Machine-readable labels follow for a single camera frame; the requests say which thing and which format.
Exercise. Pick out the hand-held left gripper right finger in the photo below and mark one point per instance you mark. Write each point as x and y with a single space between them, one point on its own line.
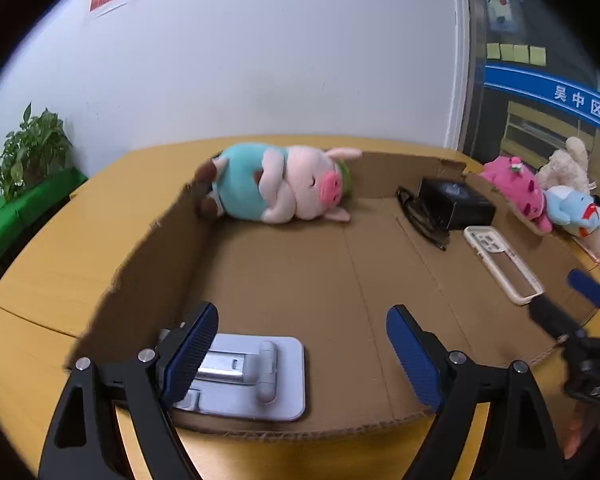
412 360

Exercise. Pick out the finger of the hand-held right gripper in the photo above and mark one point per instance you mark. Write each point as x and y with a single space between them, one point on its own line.
590 290
555 317

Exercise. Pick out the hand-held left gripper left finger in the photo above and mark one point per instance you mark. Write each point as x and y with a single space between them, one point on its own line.
190 355

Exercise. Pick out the silver phone stand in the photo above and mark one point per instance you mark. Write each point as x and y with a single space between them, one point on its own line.
260 385

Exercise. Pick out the white phone case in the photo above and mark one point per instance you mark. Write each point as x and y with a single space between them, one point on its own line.
480 240

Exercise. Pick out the cardboard box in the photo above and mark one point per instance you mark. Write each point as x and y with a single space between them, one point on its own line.
305 270

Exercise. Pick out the black charger box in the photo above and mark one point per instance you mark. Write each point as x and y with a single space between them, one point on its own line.
455 202

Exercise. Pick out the person's right hand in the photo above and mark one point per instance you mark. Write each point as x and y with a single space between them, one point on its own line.
582 430

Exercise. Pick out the blue and white plush toy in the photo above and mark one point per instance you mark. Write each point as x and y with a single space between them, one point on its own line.
575 210

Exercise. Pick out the magenta plush toy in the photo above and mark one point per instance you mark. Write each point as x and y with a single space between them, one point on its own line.
517 187

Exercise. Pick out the beige plush toy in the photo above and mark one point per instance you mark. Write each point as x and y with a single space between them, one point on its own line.
567 165

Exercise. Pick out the wooden cabinet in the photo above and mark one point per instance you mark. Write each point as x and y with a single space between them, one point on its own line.
535 125

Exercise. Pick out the pink pig plush toy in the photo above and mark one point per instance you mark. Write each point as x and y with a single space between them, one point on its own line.
285 185

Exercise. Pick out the blue banner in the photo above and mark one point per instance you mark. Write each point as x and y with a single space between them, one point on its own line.
530 82

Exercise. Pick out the green planter box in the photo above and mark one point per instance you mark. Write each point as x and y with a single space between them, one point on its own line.
20 210

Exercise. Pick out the yellow sticky note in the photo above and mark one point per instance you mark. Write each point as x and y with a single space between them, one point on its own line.
506 52
521 53
493 51
537 55

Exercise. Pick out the green potted plant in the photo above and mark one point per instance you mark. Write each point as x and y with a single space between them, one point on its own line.
30 150

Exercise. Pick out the glass partition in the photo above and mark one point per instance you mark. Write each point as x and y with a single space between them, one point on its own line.
555 25

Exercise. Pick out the cartoon bear poster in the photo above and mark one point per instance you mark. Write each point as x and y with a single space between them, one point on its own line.
502 5

